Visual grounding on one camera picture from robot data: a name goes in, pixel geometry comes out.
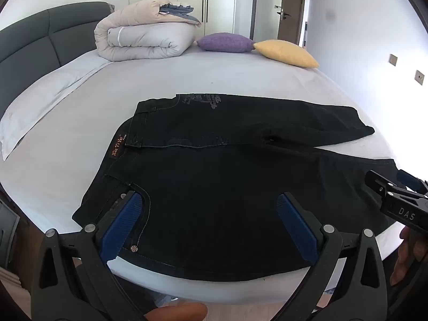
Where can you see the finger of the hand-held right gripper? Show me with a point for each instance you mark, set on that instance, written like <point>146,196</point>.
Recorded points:
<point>379,182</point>
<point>413,180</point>

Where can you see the bed with grey sheet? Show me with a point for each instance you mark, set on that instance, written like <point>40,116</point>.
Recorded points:
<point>267,80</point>

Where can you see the dark grey padded headboard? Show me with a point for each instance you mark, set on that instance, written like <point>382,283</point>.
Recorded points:
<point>36,36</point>

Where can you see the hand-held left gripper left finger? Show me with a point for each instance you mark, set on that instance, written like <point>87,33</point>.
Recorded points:
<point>125,220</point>

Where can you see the yellow cushion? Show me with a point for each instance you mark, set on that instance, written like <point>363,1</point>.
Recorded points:
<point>287,53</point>

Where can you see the black denim pants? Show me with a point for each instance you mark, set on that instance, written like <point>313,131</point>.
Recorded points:
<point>217,190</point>

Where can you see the light grey pillow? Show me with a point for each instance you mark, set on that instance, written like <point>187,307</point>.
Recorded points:
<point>40,100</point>

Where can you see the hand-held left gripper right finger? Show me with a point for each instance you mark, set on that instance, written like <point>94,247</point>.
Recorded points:
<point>294,224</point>

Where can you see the purple cushion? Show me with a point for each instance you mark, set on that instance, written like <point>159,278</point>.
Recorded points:
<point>224,42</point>

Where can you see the blue grey folded cloth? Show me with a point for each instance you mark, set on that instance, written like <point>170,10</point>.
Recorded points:
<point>180,11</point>

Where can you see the folded beige grey duvet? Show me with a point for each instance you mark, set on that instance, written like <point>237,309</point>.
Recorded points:
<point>143,36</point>

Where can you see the person's right hand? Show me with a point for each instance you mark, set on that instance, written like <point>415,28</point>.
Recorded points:
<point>404,257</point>

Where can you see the beige wall socket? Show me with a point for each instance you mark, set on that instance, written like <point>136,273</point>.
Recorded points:
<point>419,77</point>
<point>393,60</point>

